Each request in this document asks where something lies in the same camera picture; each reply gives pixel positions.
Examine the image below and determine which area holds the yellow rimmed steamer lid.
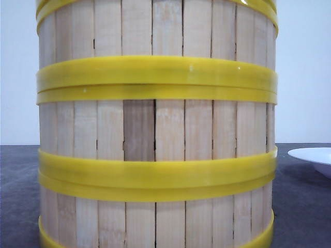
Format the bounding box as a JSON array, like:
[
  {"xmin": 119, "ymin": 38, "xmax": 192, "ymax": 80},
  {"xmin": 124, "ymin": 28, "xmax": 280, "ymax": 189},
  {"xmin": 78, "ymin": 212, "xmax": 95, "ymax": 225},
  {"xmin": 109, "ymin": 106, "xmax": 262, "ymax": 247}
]
[{"xmin": 36, "ymin": 0, "xmax": 278, "ymax": 33}]

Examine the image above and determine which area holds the front bamboo steamer basket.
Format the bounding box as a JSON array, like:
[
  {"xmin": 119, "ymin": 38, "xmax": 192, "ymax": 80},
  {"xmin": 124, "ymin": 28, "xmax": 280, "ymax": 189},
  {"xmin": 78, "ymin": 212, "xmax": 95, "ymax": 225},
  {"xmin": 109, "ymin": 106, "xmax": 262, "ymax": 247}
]
[{"xmin": 38, "ymin": 173, "xmax": 274, "ymax": 247}]

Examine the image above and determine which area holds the white plate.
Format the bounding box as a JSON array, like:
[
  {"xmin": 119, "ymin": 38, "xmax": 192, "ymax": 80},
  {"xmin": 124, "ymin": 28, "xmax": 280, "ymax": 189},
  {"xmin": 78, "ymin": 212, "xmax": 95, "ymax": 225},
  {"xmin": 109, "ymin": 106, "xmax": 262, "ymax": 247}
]
[{"xmin": 288, "ymin": 147, "xmax": 331, "ymax": 179}]

